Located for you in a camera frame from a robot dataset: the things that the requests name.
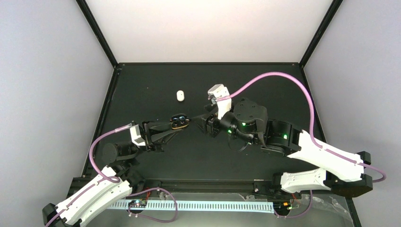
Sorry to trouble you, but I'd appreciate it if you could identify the black gold charging case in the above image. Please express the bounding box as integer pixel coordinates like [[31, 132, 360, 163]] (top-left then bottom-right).
[[170, 113, 191, 130]]

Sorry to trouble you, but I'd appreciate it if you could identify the white earbud case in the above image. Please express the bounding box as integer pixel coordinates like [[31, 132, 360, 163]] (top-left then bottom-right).
[[176, 90, 185, 102]]

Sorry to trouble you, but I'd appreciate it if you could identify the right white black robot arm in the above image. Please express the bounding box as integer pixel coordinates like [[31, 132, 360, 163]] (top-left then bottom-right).
[[192, 98, 373, 198]]

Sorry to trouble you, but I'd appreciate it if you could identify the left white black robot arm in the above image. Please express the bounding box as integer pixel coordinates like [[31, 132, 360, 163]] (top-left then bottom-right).
[[42, 120, 188, 227]]

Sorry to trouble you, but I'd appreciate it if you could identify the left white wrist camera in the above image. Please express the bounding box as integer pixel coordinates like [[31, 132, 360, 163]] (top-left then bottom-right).
[[130, 124, 146, 147]]

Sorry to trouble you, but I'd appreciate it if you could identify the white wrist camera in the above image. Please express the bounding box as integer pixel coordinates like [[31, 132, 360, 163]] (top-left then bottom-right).
[[208, 84, 232, 120], [130, 124, 146, 147]]

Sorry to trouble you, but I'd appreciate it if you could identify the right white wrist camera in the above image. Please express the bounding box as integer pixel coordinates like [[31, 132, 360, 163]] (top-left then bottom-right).
[[208, 84, 232, 120]]

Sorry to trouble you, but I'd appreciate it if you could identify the black mounting rail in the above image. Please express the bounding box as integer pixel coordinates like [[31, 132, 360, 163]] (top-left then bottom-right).
[[69, 177, 302, 201]]

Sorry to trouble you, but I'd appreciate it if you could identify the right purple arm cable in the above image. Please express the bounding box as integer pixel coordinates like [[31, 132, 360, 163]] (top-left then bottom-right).
[[216, 72, 387, 183]]

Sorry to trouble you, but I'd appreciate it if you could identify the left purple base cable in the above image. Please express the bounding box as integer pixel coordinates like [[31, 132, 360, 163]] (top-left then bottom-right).
[[122, 186, 179, 224]]

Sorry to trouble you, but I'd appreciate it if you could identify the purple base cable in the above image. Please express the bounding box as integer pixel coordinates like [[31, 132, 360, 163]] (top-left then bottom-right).
[[273, 190, 314, 219], [122, 186, 179, 224]]

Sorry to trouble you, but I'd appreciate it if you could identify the white slotted cable duct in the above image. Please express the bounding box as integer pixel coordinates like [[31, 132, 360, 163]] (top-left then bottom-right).
[[109, 200, 274, 214]]

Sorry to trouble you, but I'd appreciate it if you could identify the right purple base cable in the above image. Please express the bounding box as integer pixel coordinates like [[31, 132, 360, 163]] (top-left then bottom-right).
[[273, 190, 314, 219]]

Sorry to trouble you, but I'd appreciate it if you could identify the left black corner post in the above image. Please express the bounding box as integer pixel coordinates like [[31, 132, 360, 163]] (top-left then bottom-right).
[[76, 0, 118, 68]]

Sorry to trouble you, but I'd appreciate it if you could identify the black corner post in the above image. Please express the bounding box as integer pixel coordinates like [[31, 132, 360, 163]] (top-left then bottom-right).
[[299, 0, 343, 68], [76, 0, 118, 68]]

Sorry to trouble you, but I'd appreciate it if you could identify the right black corner post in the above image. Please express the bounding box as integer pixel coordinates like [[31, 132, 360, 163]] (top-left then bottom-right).
[[299, 0, 343, 68]]

